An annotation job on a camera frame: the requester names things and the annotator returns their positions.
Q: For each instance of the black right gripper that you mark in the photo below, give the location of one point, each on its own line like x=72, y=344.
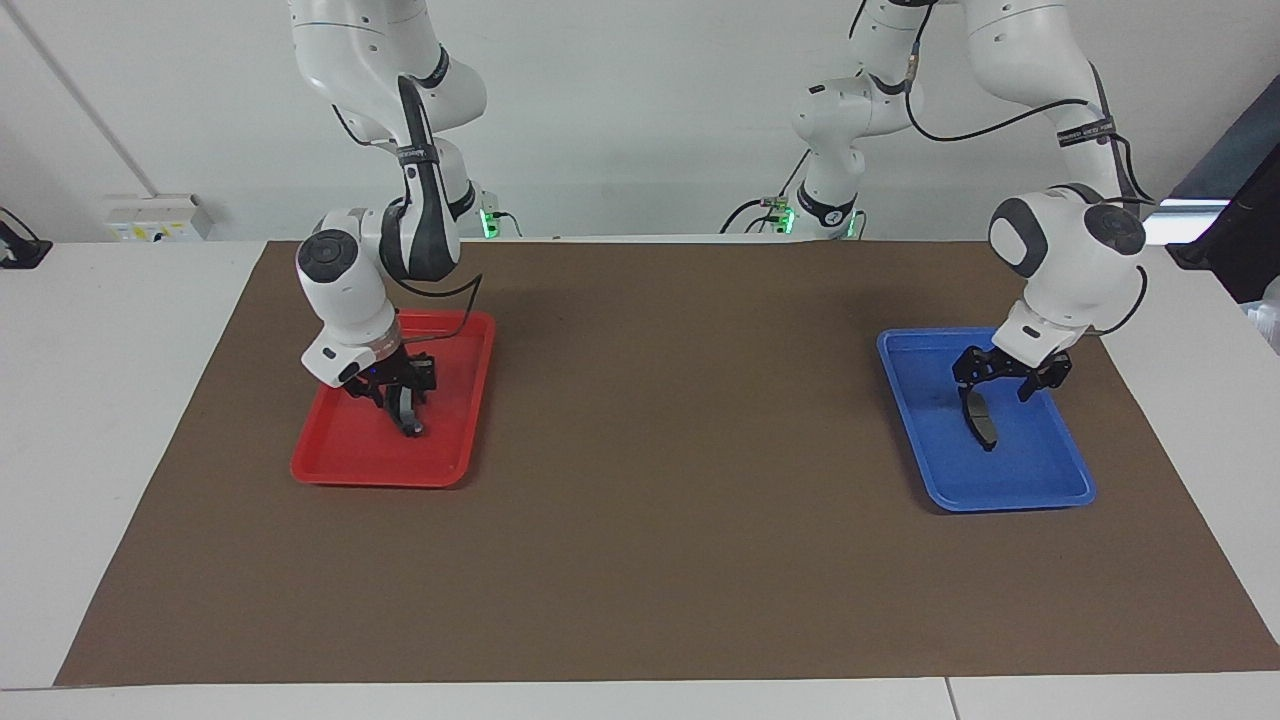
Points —
x=385, y=378

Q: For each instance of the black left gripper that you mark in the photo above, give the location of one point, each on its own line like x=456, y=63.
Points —
x=1012, y=364

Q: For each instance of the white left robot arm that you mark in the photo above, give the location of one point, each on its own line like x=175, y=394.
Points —
x=1075, y=250

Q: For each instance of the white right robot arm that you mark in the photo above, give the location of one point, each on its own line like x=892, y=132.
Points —
x=345, y=280

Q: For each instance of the red plastic tray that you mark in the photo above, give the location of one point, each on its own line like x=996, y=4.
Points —
x=340, y=450

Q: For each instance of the blue plastic tray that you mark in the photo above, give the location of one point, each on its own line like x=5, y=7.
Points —
x=1020, y=470

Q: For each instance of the clear plastic bag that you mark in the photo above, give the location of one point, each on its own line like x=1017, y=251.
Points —
x=1268, y=320

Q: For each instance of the brown table mat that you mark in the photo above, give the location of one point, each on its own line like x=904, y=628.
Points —
x=660, y=480

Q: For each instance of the black monitor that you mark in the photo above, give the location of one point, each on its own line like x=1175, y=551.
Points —
x=1250, y=230

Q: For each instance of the small black desk device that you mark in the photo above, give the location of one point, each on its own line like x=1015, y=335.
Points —
x=20, y=250

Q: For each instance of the white wall socket box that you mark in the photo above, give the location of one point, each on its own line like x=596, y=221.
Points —
x=160, y=218

